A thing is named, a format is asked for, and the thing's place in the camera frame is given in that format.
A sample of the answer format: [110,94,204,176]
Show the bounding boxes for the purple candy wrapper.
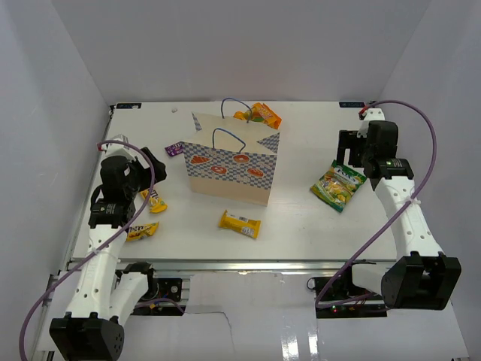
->
[165,141,183,157]

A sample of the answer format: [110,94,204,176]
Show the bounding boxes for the yellow M&M packet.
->
[140,189,168,214]
[126,222,159,242]

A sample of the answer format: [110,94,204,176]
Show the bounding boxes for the green candy bag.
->
[310,159,367,213]

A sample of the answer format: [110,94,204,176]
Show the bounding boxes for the checkered paper bag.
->
[182,112,280,206]

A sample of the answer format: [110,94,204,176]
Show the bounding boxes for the orange snack pouch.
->
[234,102,282,129]

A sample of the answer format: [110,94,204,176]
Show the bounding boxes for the yellow chocolate bar wrapper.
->
[219,210,262,239]

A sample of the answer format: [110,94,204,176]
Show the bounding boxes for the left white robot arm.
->
[49,141,167,360]

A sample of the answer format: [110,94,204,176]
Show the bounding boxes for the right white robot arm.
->
[337,120,461,311]

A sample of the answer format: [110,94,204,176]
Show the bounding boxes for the right blue corner label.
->
[338,102,365,108]

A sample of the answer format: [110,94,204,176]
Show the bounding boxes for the blue corner label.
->
[338,102,365,108]
[115,102,142,109]

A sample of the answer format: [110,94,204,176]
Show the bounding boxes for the left blue corner label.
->
[115,102,142,109]

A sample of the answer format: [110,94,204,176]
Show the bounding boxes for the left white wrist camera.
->
[97,134,138,161]

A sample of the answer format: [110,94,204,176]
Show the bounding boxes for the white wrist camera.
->
[97,134,138,161]
[357,108,385,138]

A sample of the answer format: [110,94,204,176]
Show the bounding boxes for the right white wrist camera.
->
[357,108,385,138]

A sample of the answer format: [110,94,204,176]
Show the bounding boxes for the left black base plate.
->
[109,273,182,320]

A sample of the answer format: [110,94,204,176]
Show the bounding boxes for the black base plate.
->
[109,273,182,320]
[316,275,388,320]

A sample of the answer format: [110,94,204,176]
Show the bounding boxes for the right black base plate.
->
[316,275,388,320]

